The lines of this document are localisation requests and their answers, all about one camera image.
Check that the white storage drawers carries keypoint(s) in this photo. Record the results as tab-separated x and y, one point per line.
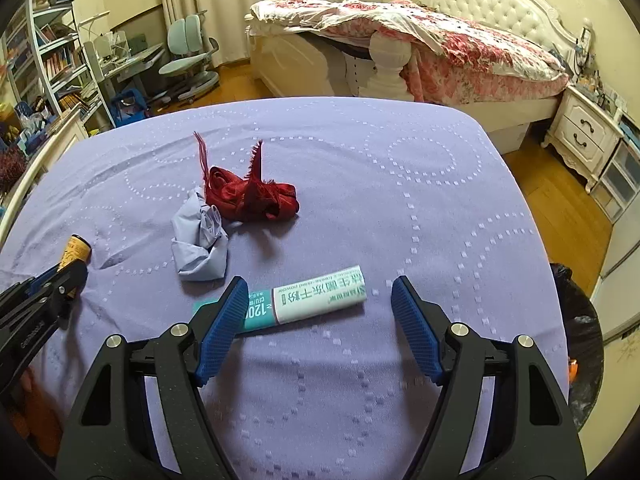
620	180

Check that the cluster of small bedside items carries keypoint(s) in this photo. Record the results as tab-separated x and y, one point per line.
597	75

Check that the grey study desk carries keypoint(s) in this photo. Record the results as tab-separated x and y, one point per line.
135	57

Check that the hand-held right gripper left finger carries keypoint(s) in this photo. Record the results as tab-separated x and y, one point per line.
222	332

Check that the orange cloth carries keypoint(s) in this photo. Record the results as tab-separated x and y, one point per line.
40	420

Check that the dark red ribbon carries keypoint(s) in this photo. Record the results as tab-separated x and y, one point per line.
250	200

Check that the white desk lamp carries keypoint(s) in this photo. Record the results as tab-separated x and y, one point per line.
92	17

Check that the purple tablecloth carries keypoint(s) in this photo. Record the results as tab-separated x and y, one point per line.
400	210

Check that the teal and white box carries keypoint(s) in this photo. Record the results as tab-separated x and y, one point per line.
320	300

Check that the white nightstand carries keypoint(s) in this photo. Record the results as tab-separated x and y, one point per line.
575	125

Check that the dried purple flowers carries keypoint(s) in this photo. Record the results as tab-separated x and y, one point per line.
11	172

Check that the white bookshelf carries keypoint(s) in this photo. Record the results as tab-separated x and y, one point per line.
37	15

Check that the lilac crumpled cloth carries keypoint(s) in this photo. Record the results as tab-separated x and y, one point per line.
197	250

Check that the pink floral blanket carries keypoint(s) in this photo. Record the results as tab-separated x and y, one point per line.
475	45

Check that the bed with floral quilt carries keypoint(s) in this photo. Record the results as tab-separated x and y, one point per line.
500	5

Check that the pale green swivel chair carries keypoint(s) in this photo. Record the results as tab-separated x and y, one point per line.
187	35

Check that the black trash bag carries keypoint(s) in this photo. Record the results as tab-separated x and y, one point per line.
582	320

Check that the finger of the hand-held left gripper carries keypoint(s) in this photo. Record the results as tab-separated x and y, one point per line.
67	287
45	279

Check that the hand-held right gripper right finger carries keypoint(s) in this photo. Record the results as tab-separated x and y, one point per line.
415	330

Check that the blue basket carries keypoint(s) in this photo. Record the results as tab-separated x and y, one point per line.
130	110

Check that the white tall cabinet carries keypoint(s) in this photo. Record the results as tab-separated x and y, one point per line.
625	270

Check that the gold small bottle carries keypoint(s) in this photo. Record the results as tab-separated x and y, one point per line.
75	250

